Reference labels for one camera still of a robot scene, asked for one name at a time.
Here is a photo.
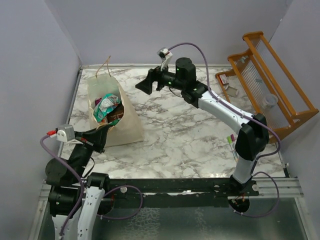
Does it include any purple marker pen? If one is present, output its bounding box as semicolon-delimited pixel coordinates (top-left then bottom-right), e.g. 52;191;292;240
230;134;236;151

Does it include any teal snack packet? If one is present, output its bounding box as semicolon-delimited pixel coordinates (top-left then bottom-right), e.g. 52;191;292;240
93;93;121;123

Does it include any purple cable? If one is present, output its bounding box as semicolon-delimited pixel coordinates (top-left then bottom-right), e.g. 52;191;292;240
167;42;282;218
40;134;87;238

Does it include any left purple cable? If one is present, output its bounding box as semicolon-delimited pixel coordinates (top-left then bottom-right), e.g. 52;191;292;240
40;134;87;238

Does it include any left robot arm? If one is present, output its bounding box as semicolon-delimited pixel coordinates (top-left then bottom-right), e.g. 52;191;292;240
40;124;111;240

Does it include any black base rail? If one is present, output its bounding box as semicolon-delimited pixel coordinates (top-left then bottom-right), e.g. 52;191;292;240
87;172;261;208

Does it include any dark brown chocolate packet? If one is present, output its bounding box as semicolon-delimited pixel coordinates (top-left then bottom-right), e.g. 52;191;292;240
106;103;124;126

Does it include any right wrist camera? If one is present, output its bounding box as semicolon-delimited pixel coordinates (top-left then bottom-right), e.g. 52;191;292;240
157;47;173;72

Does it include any wooden rack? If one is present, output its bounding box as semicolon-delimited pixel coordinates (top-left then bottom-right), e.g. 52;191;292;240
215;31;319;140

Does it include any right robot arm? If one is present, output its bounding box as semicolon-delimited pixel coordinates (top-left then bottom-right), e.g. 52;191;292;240
135;57;269;196

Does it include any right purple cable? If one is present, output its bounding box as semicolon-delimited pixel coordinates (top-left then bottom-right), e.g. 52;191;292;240
167;42;282;218

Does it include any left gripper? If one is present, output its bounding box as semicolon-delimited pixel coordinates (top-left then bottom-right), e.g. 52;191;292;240
70;123;110;182

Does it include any clear plastic cup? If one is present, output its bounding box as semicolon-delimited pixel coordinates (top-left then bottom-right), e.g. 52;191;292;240
263;94;278;108

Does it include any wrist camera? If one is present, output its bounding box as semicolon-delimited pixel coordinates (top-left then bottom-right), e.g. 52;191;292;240
157;47;173;72
47;124;75;143

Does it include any small red card box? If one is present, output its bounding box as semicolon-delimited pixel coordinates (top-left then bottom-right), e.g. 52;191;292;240
218;74;229;85

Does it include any beige paper bag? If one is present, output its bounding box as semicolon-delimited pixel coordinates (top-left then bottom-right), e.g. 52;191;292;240
87;67;144;147

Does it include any green marker pen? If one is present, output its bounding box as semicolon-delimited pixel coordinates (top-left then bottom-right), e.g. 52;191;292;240
227;136;238;162

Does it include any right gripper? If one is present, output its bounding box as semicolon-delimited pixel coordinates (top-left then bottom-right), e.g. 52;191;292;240
136;60;186;96

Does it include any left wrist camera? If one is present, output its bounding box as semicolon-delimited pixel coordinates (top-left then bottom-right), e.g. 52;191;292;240
47;124;75;143

